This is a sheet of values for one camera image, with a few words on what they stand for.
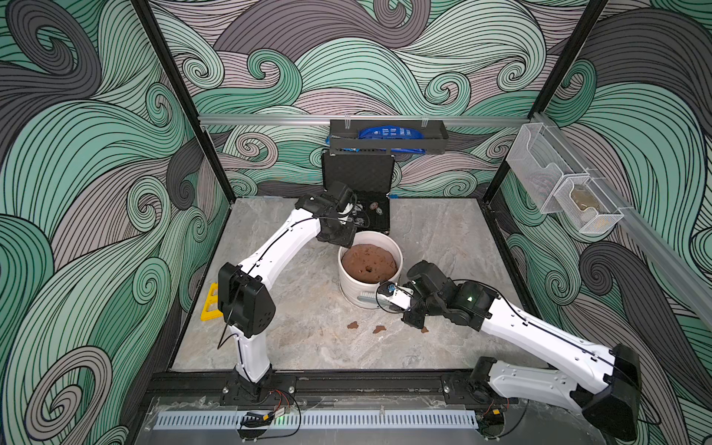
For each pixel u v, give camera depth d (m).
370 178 1.11
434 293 0.54
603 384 0.39
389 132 0.92
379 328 0.85
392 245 0.86
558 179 0.72
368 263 0.86
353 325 0.85
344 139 0.92
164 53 0.78
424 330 0.84
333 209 0.59
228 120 0.95
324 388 0.74
